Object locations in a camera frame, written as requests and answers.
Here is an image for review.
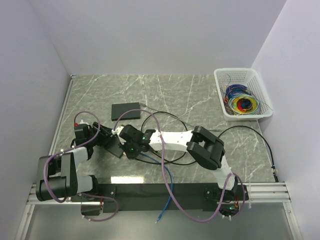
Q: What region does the white plastic basket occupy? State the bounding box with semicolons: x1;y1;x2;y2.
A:
214;68;273;121

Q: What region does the black base beam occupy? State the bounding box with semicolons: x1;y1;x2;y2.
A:
70;183;248;214

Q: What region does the black network switch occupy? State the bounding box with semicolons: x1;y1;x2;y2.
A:
111;102;141;121
104;136;124;158

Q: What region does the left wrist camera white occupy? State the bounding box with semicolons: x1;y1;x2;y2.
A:
73;119;89;127

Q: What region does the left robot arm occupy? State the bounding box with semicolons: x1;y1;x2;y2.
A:
47;122;112;201

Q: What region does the colourful wire bundle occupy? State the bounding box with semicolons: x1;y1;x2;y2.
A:
223;83;262;116

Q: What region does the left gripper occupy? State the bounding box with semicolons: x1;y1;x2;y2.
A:
87;121;113;147

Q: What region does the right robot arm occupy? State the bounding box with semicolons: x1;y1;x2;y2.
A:
112;125;249;202

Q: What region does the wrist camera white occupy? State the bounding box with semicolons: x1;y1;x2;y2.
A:
111;126;124;135
73;119;89;127

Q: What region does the blue ethernet cable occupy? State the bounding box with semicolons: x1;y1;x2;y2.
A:
138;152;174;224

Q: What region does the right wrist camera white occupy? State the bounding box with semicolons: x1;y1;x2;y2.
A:
111;126;124;135

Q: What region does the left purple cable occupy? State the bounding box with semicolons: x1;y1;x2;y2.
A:
43;111;120;223

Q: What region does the black ethernet cable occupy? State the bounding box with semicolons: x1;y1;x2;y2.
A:
139;111;201;166

